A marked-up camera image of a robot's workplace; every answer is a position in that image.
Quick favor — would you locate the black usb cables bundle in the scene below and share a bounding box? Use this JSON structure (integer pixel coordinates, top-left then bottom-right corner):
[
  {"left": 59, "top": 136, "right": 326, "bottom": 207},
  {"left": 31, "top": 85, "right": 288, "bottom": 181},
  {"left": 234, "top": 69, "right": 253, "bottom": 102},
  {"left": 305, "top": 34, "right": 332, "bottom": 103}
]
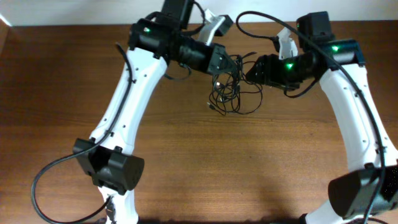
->
[{"left": 206, "top": 51, "right": 264, "bottom": 116}]

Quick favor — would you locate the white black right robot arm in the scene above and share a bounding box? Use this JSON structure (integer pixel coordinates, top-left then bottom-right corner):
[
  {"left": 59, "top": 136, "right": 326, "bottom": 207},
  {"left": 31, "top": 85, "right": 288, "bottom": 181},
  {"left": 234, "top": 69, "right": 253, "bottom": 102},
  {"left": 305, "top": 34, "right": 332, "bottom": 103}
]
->
[{"left": 246, "top": 11, "right": 397, "bottom": 223}]

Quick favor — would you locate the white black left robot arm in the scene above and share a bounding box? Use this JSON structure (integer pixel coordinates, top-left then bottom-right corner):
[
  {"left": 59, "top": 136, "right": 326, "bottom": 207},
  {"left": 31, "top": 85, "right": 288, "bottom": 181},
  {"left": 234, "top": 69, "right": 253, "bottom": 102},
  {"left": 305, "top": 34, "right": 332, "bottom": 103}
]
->
[{"left": 73, "top": 1, "right": 236, "bottom": 223}]

